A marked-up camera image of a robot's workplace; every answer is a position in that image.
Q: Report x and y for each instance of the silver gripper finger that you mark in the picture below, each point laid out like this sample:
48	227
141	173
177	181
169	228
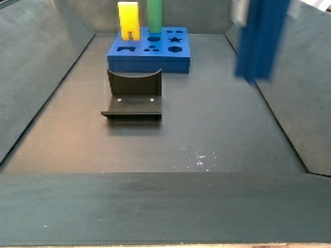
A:
239	11
294	8

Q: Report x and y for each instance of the black curved cradle stand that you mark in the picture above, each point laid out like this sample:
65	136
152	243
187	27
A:
135	96

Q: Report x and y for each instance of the blue star-profile peg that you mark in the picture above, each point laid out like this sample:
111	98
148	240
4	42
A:
259	38

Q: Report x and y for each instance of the yellow arch-shaped block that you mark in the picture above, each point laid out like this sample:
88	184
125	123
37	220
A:
129	20

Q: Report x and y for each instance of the blue shape sorting board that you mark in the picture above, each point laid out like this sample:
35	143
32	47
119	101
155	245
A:
159	51

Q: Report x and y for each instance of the green cylinder peg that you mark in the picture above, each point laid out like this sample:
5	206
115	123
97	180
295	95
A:
153	15

